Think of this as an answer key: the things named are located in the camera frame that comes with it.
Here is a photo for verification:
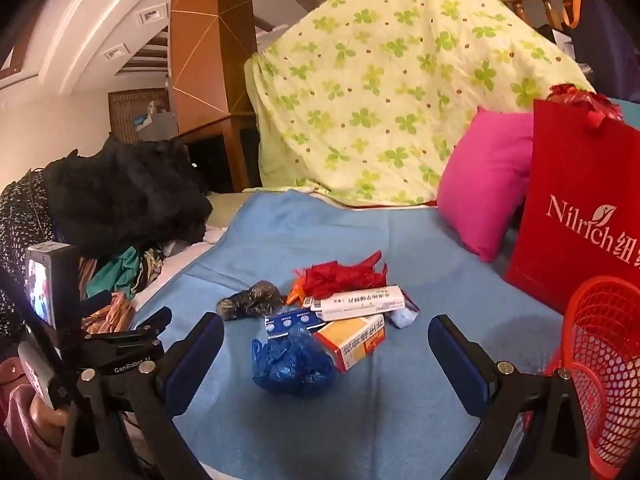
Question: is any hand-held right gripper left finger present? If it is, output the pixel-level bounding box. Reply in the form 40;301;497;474
60;311;226;480

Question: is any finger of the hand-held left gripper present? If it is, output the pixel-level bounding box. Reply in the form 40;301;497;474
82;306;173;347

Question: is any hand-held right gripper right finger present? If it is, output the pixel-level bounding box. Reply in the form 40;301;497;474
428;314;606;480

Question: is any pale blue wad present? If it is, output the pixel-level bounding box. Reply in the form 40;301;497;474
390;305;420;329

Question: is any dark grey plastic bag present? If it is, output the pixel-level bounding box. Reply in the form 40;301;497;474
216;281;283;322

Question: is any blue plastic bag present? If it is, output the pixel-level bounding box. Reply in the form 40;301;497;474
251;322;335;396

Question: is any blue and white pill box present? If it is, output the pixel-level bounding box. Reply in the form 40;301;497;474
264;308;326;341

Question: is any long white medicine box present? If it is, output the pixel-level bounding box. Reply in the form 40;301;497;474
302;285;406;322

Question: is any orange and white medicine box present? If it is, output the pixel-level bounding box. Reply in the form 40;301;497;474
314;314;386;373

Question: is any orange plastic bag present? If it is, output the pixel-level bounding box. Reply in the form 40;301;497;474
285;267;308;306

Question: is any red mesh basket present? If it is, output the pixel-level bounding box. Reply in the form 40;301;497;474
545;275;640;480

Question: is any red cloth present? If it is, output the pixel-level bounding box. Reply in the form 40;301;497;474
292;251;388;297

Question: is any person's left forearm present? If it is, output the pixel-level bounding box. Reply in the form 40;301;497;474
0;355;41;466

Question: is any person's left hand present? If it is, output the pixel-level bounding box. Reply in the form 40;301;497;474
27;400;68;461

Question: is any orange striped cloth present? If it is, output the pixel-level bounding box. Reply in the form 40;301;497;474
82;290;136;333

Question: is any teal cloth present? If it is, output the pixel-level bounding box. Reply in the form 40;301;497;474
85;247;146;301

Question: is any dark speckled cloth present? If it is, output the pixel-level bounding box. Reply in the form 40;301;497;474
0;170;56;336

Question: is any black fluffy garment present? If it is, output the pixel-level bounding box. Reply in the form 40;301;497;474
42;135;213;256

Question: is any pink pillow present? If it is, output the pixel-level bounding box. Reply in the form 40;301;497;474
436;106;536;263

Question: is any blue blanket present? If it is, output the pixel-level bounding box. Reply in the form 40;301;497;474
127;187;566;480

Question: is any wooden lattice screen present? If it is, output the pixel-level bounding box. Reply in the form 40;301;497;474
107;87;176;146

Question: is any red paper bag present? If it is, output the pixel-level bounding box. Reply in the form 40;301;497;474
505;99;640;313

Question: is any green clover print quilt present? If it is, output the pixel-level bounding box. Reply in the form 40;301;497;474
245;0;596;208

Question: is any red crinkled foil wrapping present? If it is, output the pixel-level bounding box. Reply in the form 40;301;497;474
546;82;626;128

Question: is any navy bag with orange handles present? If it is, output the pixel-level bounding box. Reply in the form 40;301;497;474
560;0;640;96

